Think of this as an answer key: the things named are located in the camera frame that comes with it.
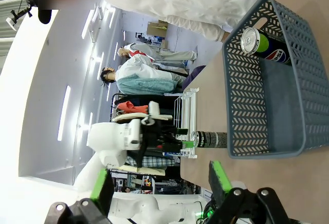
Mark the white can dispenser rack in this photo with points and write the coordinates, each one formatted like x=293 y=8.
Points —
x=190 y=111

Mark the dark purple cloth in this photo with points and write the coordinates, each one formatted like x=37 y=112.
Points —
x=195 y=75

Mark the garment rack with colourful clothes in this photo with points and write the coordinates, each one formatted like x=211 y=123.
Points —
x=128 y=105

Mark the mannequin in white red clothes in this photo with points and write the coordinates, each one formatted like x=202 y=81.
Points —
x=164 y=53

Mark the dark grey plastic basket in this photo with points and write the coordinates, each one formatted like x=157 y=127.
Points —
x=280 y=111

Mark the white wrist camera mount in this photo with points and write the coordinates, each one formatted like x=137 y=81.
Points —
x=154 y=109

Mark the brown cardboard box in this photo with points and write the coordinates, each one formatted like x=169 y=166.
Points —
x=156 y=28

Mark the mannequin with teal skirt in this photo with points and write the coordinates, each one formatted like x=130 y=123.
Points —
x=138 y=80

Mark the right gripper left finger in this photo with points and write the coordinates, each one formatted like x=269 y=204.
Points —
x=101 y=190

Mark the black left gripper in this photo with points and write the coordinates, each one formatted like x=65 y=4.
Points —
x=159 y=139

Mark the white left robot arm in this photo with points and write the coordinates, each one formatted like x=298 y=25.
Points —
x=108 y=139

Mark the black camera on mount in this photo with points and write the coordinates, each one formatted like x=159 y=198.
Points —
x=21 y=13

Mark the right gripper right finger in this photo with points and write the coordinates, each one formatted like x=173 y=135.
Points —
x=218 y=180

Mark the person's left forearm white sleeve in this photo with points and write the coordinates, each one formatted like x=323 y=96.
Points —
x=203 y=27

